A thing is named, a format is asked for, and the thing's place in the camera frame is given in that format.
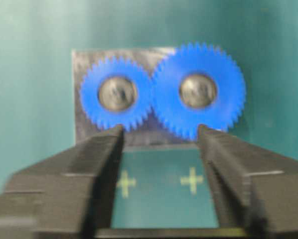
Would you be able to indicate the teal table mat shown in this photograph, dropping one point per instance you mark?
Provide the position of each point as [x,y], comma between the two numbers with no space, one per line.
[163,188]

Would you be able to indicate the small blue gear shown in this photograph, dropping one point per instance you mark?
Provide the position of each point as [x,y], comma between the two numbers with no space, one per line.
[116,91]

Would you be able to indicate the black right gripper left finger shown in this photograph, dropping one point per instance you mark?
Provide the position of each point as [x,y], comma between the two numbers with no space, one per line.
[67,196]

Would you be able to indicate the large blue gear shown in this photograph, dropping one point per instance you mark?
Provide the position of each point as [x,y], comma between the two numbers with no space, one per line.
[198,84]

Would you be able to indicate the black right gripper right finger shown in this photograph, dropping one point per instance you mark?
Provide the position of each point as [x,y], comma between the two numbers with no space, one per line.
[252,187]

